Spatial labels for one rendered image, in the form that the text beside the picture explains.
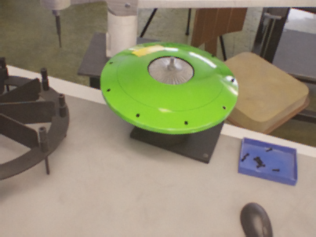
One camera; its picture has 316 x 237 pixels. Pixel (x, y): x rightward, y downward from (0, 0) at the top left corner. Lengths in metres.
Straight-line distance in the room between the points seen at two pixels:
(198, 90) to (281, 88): 0.89
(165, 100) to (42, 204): 0.33
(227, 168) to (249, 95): 0.72
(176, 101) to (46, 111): 0.30
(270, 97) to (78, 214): 1.02
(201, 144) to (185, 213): 0.19
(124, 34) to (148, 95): 0.45
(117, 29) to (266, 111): 0.67
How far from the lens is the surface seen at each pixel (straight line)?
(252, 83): 1.70
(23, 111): 0.94
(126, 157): 0.94
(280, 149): 1.03
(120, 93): 0.86
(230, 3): 0.64
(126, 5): 0.65
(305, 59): 2.60
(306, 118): 2.40
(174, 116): 0.82
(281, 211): 0.92
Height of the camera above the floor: 1.63
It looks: 42 degrees down
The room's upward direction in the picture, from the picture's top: 6 degrees clockwise
